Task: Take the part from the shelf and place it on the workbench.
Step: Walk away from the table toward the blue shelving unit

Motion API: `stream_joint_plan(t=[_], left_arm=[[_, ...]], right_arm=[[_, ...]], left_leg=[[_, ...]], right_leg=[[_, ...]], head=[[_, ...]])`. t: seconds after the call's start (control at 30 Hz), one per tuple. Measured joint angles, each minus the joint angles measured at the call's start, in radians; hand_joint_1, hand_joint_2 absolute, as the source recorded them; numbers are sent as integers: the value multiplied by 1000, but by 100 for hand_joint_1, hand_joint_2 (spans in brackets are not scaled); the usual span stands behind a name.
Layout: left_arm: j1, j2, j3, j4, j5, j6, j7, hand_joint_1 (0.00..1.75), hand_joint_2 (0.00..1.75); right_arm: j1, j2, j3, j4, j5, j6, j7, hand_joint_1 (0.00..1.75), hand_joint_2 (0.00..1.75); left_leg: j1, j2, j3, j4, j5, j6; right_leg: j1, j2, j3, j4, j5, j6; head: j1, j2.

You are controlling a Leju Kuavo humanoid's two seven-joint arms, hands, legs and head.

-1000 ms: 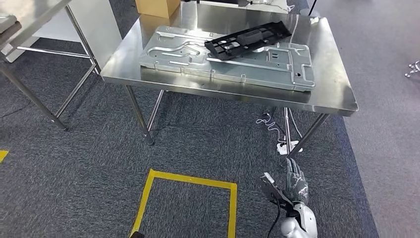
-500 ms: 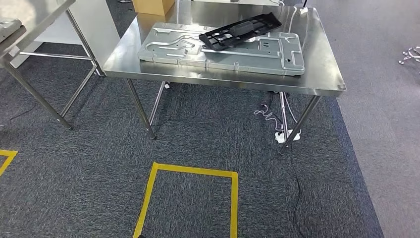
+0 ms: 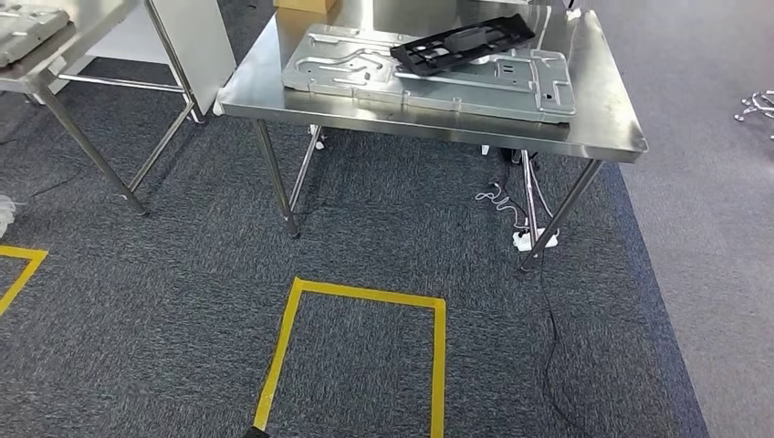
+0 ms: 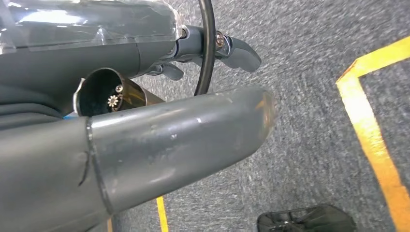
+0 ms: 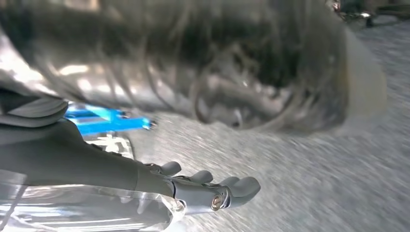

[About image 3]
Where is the black plastic panel part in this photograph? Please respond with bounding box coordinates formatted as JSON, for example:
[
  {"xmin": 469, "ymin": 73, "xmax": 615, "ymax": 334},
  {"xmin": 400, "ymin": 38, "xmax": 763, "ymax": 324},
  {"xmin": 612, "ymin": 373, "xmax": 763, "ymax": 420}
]
[{"xmin": 390, "ymin": 13, "xmax": 538, "ymax": 78}]

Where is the yellow floor tape square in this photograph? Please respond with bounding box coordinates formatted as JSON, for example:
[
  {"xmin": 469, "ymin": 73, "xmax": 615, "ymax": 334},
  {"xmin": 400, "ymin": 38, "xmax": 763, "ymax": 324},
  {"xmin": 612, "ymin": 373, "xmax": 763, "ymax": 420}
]
[
  {"xmin": 252, "ymin": 276, "xmax": 447, "ymax": 438},
  {"xmin": 0, "ymin": 245, "xmax": 49, "ymax": 317}
]

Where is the steel workbench table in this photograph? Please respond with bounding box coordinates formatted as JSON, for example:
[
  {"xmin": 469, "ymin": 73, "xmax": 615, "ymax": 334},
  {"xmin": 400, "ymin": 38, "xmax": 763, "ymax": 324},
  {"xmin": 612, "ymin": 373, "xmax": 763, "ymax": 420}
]
[{"xmin": 214, "ymin": 0, "xmax": 649, "ymax": 273}]

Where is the white coiled cable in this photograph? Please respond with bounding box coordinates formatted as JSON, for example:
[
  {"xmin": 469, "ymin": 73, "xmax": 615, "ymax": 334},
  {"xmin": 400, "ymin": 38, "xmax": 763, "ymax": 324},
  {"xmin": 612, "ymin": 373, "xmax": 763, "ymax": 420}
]
[{"xmin": 474, "ymin": 181, "xmax": 533, "ymax": 232}]

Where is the steel side table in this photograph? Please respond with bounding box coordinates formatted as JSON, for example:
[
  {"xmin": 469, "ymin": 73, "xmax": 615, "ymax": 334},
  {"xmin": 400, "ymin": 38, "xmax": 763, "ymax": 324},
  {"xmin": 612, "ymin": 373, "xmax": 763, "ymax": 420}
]
[{"xmin": 0, "ymin": 0, "xmax": 208, "ymax": 219}]

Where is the large stamped metal plate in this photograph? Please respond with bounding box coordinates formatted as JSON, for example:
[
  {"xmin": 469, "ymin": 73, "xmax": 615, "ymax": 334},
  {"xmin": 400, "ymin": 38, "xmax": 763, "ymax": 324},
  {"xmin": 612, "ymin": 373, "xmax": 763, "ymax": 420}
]
[{"xmin": 280, "ymin": 23, "xmax": 578, "ymax": 125}]

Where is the brown cardboard box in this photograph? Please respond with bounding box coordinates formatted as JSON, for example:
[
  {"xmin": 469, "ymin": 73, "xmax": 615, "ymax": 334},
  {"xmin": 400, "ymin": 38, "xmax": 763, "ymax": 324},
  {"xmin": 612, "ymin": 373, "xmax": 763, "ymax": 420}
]
[{"xmin": 273, "ymin": 0, "xmax": 338, "ymax": 15}]

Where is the crumpled clear plastic bag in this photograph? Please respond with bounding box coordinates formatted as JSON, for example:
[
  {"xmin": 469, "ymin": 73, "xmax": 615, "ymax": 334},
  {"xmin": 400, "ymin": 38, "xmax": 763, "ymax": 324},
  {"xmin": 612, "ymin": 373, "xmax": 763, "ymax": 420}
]
[{"xmin": 0, "ymin": 194, "xmax": 19, "ymax": 238}]

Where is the white cabinet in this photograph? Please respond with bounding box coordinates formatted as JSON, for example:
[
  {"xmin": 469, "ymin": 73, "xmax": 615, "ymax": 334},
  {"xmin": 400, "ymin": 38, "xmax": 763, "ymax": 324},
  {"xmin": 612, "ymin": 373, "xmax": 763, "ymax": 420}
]
[{"xmin": 45, "ymin": 0, "xmax": 237, "ymax": 125}]

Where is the white floor power strip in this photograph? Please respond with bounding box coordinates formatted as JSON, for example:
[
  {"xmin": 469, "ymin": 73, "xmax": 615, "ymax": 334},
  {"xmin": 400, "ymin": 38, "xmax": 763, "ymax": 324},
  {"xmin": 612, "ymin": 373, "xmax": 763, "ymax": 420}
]
[{"xmin": 512, "ymin": 226, "xmax": 560, "ymax": 253}]

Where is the chrome star chair base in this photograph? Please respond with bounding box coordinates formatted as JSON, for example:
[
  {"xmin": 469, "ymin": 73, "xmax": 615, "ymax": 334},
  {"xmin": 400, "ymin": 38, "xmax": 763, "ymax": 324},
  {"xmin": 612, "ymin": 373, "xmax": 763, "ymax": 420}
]
[{"xmin": 733, "ymin": 89, "xmax": 774, "ymax": 141}]

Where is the grey metal plate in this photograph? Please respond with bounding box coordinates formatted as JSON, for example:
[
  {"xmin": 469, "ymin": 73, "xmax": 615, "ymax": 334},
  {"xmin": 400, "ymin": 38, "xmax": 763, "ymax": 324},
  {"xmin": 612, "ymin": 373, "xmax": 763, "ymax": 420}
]
[{"xmin": 0, "ymin": 3, "xmax": 72, "ymax": 68}]

